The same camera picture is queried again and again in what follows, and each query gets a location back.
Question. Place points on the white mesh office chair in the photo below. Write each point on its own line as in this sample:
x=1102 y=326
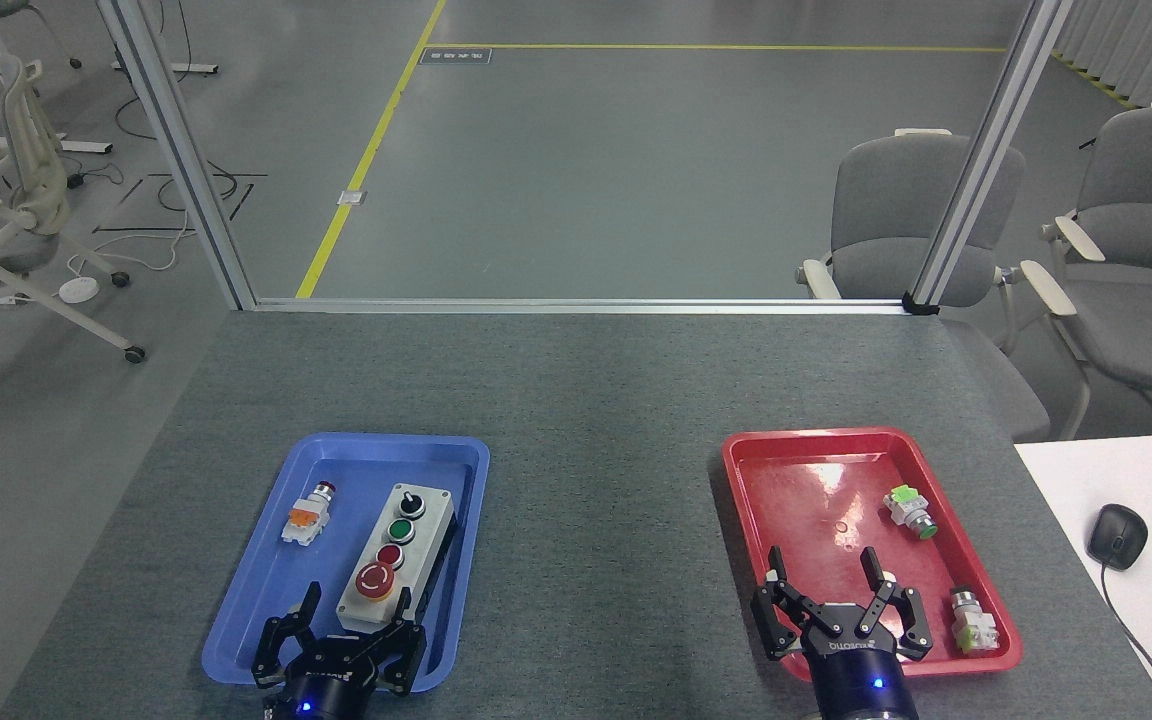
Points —
x=28 y=140

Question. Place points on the red push button switch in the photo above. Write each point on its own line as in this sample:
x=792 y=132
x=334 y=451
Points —
x=306 y=518

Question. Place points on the grey fabric armchair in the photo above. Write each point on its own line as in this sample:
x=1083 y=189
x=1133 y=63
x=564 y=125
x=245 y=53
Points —
x=886 y=200
x=1146 y=190

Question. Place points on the white desk foot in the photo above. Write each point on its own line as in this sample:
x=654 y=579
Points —
x=171 y=68
x=56 y=145

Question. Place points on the green push button switch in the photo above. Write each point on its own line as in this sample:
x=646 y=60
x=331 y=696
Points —
x=908 y=508

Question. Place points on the grey control box with buttons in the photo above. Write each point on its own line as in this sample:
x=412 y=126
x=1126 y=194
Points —
x=391 y=560

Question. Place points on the silver-headed push button switch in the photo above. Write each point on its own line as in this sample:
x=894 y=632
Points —
x=974 y=620

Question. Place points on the white curtain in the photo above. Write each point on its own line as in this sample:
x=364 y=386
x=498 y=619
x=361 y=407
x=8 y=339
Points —
x=1146 y=40

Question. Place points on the black corner bracket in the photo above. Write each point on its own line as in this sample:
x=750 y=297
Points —
x=920 y=304

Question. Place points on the silver floor outlet cover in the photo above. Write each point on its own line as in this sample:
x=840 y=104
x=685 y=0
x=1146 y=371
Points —
x=352 y=198

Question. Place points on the silver aluminium rail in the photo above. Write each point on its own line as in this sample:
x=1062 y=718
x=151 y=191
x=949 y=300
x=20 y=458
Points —
x=576 y=305

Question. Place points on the silver aluminium post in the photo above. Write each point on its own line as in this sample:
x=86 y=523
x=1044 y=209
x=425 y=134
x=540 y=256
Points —
x=986 y=170
x=176 y=150

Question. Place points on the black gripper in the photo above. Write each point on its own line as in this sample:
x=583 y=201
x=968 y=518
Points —
x=331 y=680
x=861 y=675

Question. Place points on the black computer mouse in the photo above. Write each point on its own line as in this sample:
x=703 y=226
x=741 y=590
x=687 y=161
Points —
x=1117 y=535

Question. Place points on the blue plastic tray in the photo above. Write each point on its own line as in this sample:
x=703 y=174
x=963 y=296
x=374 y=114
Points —
x=356 y=470

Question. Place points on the red plastic tray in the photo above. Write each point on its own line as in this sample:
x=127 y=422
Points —
x=816 y=480

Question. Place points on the dark floor sign plate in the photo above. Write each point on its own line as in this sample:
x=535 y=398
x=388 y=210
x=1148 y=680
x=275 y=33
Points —
x=455 y=56

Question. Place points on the white side table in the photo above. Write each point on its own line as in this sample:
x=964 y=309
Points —
x=1086 y=470

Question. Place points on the white round floor socket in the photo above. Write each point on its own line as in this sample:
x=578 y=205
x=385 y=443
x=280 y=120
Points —
x=79 y=290

